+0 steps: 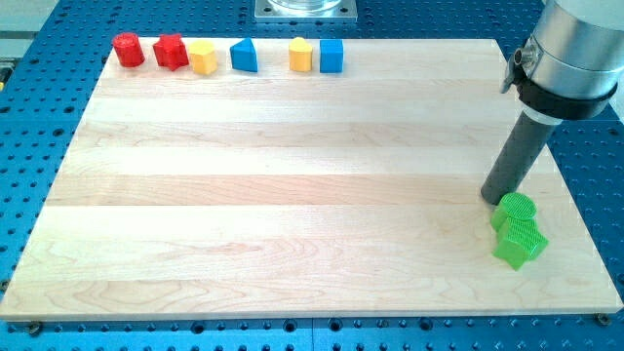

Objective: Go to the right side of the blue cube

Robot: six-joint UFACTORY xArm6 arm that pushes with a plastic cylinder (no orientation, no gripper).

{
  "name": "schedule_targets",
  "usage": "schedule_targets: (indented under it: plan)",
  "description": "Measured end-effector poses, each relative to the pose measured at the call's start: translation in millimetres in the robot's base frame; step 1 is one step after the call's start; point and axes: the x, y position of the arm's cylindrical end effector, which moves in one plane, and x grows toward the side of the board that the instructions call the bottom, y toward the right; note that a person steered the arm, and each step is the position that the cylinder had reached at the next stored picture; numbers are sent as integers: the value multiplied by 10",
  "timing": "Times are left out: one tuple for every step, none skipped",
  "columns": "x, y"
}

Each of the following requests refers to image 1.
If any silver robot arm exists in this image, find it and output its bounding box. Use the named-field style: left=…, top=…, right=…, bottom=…
left=500, top=0, right=623, bottom=120

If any blue cube block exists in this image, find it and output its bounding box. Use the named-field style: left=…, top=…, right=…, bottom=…
left=320, top=39, right=344, bottom=73

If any light wooden board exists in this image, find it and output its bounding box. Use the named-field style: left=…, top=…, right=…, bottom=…
left=1, top=37, right=622, bottom=321

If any yellow heart block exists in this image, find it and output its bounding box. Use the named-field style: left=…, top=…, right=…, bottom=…
left=289, top=37, right=313, bottom=72

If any blue triangular prism block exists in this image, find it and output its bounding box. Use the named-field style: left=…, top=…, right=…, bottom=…
left=230, top=38, right=258, bottom=72

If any yellow hexagon block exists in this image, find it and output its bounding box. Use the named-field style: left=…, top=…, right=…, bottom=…
left=188, top=39, right=217, bottom=75

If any red star block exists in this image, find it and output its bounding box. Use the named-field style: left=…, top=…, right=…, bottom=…
left=152, top=33, right=189, bottom=71

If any green cylinder block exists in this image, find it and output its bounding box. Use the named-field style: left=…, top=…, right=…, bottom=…
left=490, top=192, right=537, bottom=230

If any green star block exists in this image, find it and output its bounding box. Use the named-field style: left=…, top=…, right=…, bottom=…
left=492, top=217, right=549, bottom=271

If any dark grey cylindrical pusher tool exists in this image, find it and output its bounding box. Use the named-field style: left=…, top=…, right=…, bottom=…
left=481, top=109, right=562, bottom=205

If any red cylinder block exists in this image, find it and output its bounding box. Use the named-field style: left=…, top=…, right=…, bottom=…
left=112, top=32, right=144, bottom=68

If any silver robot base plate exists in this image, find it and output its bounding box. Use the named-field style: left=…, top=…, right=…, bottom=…
left=253, top=0, right=358, bottom=22

